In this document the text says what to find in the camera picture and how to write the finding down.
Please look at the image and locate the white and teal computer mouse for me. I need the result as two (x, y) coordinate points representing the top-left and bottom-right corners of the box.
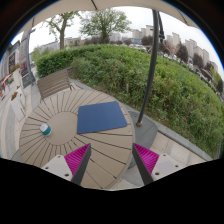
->
(40, 123), (51, 136)

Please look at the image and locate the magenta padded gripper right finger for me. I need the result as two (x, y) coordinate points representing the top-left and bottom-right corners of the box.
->
(132, 143), (185, 185)

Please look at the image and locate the green hedge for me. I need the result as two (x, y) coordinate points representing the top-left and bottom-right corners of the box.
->
(35, 45), (224, 156)

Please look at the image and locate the wooden slatted chair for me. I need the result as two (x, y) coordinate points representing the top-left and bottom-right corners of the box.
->
(37, 69), (72, 100)

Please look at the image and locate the grey umbrella base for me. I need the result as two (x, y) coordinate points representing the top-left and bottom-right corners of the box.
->
(125, 109), (159, 169)

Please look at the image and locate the blue mouse pad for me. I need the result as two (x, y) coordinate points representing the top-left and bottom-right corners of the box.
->
(77, 101), (127, 134)

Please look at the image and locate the white planter box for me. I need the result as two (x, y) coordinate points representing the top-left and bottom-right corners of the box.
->
(11, 88), (25, 121)

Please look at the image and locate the beige umbrella canopy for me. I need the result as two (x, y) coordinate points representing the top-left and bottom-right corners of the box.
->
(18, 0), (199, 34)

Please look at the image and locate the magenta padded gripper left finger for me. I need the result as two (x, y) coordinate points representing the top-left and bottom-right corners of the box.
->
(42, 144), (91, 185)

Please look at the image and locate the dark umbrella pole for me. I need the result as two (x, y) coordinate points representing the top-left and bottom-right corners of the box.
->
(136, 10), (164, 127)

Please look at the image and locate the round wooden slatted table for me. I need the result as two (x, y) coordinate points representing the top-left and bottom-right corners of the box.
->
(19, 90), (135, 189)

